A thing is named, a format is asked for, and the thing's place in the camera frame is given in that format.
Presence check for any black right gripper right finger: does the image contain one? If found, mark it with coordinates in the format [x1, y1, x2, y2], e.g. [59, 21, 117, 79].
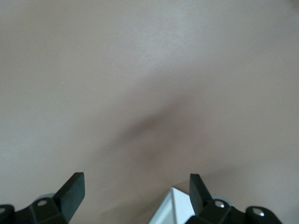
[184, 174, 246, 224]

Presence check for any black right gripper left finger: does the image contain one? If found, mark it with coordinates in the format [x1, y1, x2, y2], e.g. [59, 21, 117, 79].
[14, 172, 85, 224]

